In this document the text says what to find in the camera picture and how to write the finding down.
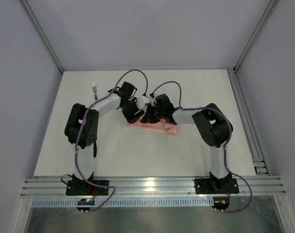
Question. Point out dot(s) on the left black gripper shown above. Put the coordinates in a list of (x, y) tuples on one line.
[(135, 114)]

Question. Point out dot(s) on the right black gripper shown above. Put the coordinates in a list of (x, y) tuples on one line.
[(151, 114)]

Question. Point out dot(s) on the pink cloth napkin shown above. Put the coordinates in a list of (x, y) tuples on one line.
[(160, 127)]

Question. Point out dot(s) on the black handled knife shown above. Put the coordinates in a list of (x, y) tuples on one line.
[(94, 149)]

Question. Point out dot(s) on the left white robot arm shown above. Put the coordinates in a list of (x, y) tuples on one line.
[(82, 125)]

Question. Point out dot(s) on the left small controller board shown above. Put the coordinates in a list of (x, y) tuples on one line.
[(85, 205)]

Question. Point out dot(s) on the small controller board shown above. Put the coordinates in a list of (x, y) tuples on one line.
[(220, 203), (85, 205)]

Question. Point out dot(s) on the right small controller board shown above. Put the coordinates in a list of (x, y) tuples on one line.
[(220, 203)]

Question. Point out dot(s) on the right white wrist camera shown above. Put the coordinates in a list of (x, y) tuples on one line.
[(152, 95)]

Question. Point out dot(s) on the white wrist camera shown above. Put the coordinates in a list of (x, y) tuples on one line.
[(152, 95), (143, 101)]

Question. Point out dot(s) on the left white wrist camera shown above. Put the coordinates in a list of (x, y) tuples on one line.
[(143, 101)]

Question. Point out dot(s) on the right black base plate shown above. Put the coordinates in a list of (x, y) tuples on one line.
[(212, 185)]

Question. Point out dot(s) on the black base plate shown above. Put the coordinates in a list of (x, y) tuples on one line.
[(212, 185), (78, 187)]

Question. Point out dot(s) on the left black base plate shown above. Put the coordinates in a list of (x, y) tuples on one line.
[(78, 187)]

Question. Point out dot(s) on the slotted cable duct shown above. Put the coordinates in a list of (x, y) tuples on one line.
[(126, 202)]

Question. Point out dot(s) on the right side aluminium rail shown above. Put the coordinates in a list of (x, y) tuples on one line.
[(257, 154)]

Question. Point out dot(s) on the aluminium rail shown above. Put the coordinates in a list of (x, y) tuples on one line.
[(257, 154), (126, 187)]

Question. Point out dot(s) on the front aluminium rail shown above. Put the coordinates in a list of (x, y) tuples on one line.
[(126, 187)]

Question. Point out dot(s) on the left corner aluminium post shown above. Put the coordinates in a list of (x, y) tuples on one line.
[(38, 28)]

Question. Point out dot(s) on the corner aluminium post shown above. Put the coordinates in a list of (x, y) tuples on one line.
[(38, 28), (260, 25)]

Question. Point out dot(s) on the right corner aluminium post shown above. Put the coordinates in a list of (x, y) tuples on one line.
[(260, 25)]

